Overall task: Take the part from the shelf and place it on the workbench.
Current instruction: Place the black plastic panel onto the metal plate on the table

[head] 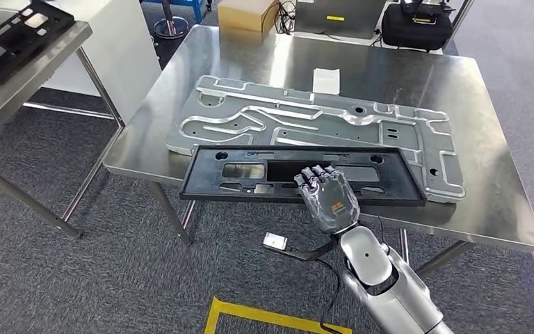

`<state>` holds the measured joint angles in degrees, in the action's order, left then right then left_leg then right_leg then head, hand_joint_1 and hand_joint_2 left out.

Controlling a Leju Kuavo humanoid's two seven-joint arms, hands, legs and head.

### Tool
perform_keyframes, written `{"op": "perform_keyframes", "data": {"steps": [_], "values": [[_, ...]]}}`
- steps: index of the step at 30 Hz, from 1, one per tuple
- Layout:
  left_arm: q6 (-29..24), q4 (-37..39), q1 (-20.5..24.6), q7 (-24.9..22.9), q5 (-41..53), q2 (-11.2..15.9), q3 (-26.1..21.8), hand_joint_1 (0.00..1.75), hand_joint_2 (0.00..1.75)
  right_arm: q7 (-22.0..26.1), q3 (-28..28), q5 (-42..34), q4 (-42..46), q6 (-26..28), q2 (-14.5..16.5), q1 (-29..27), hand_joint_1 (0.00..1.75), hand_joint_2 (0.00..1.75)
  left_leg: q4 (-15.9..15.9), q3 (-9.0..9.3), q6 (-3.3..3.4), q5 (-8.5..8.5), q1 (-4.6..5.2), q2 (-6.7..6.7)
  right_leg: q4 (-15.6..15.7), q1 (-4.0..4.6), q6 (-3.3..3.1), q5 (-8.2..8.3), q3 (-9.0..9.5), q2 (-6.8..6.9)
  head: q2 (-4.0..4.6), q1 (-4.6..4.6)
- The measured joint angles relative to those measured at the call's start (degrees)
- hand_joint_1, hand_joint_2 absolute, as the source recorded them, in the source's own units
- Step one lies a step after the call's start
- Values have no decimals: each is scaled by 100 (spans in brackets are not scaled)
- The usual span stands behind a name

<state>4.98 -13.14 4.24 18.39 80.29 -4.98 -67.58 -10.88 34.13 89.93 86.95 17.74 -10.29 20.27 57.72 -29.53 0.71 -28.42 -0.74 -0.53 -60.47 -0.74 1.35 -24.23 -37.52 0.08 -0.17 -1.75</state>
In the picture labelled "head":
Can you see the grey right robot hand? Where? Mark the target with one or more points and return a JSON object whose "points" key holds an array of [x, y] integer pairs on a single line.
{"points": [[331, 207]]}

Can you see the black plastic plate frame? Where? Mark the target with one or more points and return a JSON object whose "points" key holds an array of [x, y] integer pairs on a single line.
{"points": [[62, 16], [211, 184]]}

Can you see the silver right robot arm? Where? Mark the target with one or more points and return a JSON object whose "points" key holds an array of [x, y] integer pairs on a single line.
{"points": [[387, 286]]}

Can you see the stainless steel workbench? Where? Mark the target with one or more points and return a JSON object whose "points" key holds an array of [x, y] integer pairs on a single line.
{"points": [[479, 138]]}

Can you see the blue metal shelf rack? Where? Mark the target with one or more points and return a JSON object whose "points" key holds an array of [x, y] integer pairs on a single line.
{"points": [[198, 9]]}

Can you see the embossed grey metal plate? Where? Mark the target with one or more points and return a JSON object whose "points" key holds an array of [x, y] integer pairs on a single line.
{"points": [[294, 124]]}

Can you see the white paper slip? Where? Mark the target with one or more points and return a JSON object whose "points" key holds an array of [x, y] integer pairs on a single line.
{"points": [[326, 82]]}

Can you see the yellow floor tape square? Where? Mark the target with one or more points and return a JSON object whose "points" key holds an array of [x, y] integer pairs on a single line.
{"points": [[248, 312]]}

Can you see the grey metal case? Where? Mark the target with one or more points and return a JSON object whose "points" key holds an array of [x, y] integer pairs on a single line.
{"points": [[313, 18]]}

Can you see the black carry bag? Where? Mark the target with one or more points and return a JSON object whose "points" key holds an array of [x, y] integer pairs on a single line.
{"points": [[414, 32]]}

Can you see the brown cardboard box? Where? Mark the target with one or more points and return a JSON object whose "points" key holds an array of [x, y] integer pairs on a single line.
{"points": [[244, 14]]}

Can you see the white panel board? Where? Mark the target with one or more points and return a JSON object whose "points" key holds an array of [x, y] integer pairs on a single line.
{"points": [[124, 55]]}

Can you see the stainless steel table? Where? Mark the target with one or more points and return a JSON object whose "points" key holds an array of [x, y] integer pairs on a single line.
{"points": [[32, 87]]}

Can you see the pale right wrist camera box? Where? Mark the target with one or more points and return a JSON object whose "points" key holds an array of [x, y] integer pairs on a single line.
{"points": [[275, 241]]}

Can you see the steel frame side table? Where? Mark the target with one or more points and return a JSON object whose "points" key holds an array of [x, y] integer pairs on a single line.
{"points": [[458, 25]]}

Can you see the black stanchion post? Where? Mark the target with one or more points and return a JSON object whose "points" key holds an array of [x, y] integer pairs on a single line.
{"points": [[170, 30]]}

